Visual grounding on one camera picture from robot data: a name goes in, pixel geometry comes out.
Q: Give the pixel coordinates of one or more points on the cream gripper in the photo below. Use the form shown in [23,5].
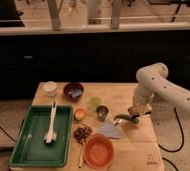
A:
[141,108]

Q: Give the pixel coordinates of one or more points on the black whiteboard eraser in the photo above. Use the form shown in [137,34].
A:
[135,115]

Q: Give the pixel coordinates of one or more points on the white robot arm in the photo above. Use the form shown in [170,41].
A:
[152,80]

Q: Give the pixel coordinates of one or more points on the red orange bowl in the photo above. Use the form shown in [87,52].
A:
[98,152]

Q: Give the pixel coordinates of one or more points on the dark maroon bowl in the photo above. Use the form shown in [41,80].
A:
[72,86]

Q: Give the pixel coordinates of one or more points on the green chili pepper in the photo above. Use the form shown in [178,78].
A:
[118,118]

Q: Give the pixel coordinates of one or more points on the small metal cup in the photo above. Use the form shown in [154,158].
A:
[102,112]

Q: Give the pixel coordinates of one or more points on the grey blue spatula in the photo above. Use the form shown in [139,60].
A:
[110,129]

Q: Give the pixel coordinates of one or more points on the light green cup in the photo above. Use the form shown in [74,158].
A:
[94,103]

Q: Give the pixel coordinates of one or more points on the orange peach fruit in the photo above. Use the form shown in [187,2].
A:
[79,114]

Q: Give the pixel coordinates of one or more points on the bunch of dark grapes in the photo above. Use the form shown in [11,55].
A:
[82,133]

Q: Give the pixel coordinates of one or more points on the yellow stick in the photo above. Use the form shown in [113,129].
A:
[81,158]

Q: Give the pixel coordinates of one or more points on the small white cup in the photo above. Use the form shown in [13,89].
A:
[50,88]

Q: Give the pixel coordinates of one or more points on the green plastic tray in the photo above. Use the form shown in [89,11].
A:
[31,151]

